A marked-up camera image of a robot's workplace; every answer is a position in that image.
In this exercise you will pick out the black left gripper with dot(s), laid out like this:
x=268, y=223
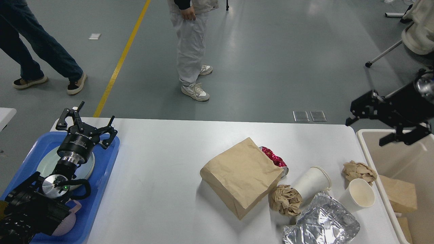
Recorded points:
x=77, y=145

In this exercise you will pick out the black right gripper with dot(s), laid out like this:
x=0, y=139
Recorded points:
x=406, y=107

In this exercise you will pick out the small brown paper bag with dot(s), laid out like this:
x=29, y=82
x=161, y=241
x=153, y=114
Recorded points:
x=402, y=195

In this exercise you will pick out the white paper cup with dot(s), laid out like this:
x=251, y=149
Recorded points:
x=314, y=180
x=357, y=196

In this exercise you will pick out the pink mug dark inside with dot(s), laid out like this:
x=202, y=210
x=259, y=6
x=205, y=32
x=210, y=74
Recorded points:
x=68, y=223

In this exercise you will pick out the crushed red can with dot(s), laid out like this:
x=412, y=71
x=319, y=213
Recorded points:
x=278, y=161

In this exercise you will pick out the large brown paper bag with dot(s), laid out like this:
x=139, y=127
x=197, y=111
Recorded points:
x=241, y=176

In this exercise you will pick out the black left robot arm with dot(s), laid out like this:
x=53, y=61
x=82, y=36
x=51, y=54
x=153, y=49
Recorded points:
x=55, y=194

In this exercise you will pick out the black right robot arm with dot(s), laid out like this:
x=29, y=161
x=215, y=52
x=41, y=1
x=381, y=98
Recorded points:
x=407, y=110

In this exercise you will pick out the blue plastic tray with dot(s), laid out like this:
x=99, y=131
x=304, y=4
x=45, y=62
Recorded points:
x=104, y=162

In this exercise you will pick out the beige plastic bin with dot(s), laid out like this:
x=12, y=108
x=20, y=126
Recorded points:
x=408, y=163

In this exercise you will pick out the white side table corner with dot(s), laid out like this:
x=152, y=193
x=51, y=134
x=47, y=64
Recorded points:
x=6, y=114

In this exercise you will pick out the white office chair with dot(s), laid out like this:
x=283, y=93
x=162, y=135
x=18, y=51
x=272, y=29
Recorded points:
x=418, y=36

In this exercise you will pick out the silver floor socket plates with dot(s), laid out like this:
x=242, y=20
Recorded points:
x=305, y=116

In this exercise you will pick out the crumpled clear plastic bag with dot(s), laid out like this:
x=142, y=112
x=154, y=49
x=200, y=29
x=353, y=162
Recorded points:
x=324, y=221

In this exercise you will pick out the person in blue jeans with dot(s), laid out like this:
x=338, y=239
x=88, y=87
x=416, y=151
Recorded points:
x=17, y=20

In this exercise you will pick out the crumpled brown paper ball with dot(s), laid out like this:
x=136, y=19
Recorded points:
x=286, y=200

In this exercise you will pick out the person in white clothes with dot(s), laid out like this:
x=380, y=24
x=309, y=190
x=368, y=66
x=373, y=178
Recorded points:
x=189, y=18

